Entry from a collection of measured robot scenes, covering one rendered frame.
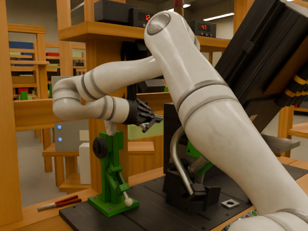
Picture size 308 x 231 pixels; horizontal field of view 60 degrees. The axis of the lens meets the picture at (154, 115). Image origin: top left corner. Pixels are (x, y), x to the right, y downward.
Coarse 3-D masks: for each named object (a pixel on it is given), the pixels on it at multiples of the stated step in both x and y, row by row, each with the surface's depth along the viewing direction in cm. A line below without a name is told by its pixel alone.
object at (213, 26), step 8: (136, 8) 100; (136, 16) 100; (144, 16) 102; (152, 16) 105; (128, 24) 102; (136, 24) 100; (144, 24) 102; (192, 24) 121; (200, 24) 123; (208, 24) 126; (200, 32) 124; (208, 32) 127
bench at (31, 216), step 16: (288, 160) 153; (144, 176) 129; (160, 176) 129; (80, 192) 112; (96, 192) 112; (32, 208) 99; (16, 224) 88; (32, 224) 89; (48, 224) 88; (64, 224) 88
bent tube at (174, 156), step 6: (180, 132) 100; (174, 138) 102; (180, 138) 102; (174, 144) 102; (174, 150) 101; (174, 156) 100; (174, 162) 100; (180, 162) 99; (180, 168) 97; (180, 174) 97; (186, 174) 96; (186, 180) 94; (186, 186) 94; (192, 192) 91
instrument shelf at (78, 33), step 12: (84, 24) 87; (96, 24) 87; (108, 24) 90; (60, 36) 102; (72, 36) 94; (84, 36) 93; (96, 36) 93; (108, 36) 93; (120, 36) 93; (132, 36) 96; (204, 48) 135; (216, 48) 135
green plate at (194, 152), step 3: (189, 141) 100; (189, 144) 100; (189, 147) 100; (192, 147) 99; (186, 150) 101; (189, 150) 100; (192, 150) 99; (195, 150) 98; (186, 153) 101; (189, 153) 100; (192, 153) 98; (195, 153) 97; (198, 153) 96; (192, 156) 98; (195, 156) 97; (198, 156) 96
